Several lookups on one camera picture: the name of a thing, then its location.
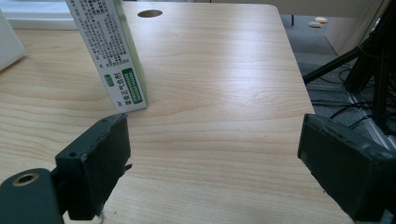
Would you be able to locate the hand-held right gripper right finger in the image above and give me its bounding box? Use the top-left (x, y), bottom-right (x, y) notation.
top-left (297, 113), bottom-right (396, 222)

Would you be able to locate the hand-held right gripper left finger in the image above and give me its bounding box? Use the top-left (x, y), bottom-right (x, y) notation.
top-left (54, 113), bottom-right (133, 221)

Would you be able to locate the white and green medicine box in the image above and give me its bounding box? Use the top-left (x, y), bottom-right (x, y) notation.
top-left (64, 0), bottom-right (149, 115)

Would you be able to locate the black tripod stand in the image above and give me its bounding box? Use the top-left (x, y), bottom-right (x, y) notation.
top-left (302, 0), bottom-right (396, 136)

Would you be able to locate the white tray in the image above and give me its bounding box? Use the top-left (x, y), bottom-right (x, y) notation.
top-left (0, 0), bottom-right (78, 32)

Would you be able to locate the black cable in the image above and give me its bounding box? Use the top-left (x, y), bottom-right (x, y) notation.
top-left (311, 66), bottom-right (379, 129)

